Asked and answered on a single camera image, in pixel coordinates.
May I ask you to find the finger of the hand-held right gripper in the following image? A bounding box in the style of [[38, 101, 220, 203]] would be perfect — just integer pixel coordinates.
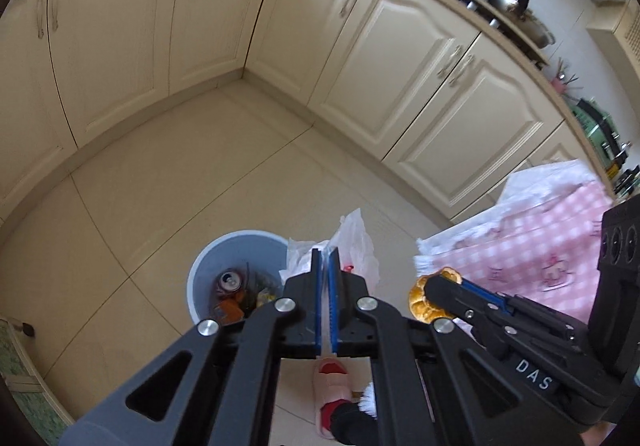
[[457, 277, 597, 344], [424, 273, 531, 367]]

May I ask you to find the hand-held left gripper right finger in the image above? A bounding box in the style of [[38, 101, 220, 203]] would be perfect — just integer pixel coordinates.
[[327, 250, 583, 446]]

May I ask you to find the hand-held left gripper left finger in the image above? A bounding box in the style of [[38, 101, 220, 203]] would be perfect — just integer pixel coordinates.
[[60, 249, 327, 446]]

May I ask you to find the clear plastic bag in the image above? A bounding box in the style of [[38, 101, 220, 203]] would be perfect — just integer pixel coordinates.
[[278, 207, 382, 358]]

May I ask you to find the crushed red drink can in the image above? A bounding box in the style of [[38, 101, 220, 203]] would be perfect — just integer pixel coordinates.
[[215, 269, 246, 300]]

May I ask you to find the pale blue trash bin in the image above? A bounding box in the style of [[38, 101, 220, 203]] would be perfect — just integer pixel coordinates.
[[186, 229, 302, 328]]

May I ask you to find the pink checked tablecloth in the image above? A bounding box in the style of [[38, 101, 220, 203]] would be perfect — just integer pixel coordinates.
[[424, 179, 622, 323]]

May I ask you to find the pink plush slipper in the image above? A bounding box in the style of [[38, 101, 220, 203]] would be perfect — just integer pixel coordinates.
[[312, 358, 377, 440]]

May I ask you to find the white fringed cloth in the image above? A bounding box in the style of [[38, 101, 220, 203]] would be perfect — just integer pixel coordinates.
[[413, 158, 602, 273]]

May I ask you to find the green electric cooker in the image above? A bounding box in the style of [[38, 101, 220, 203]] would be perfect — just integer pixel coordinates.
[[570, 96, 629, 163]]

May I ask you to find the pink utensil holder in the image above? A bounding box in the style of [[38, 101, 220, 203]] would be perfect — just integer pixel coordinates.
[[550, 57, 582, 98]]

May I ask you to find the cream kitchen base cabinet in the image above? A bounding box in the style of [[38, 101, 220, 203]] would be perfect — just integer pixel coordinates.
[[0, 0, 617, 223]]

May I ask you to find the black gas stove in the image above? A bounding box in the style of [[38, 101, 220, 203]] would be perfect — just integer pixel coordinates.
[[412, 0, 552, 68]]

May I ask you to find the steel wok with lid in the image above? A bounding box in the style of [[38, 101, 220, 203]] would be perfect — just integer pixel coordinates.
[[487, 0, 557, 50]]

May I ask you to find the green patterned floor mat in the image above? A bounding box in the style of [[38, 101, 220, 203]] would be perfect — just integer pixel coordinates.
[[0, 316, 77, 446]]

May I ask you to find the cream lattice wall cabinet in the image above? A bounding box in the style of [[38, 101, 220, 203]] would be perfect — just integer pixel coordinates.
[[585, 0, 640, 78]]

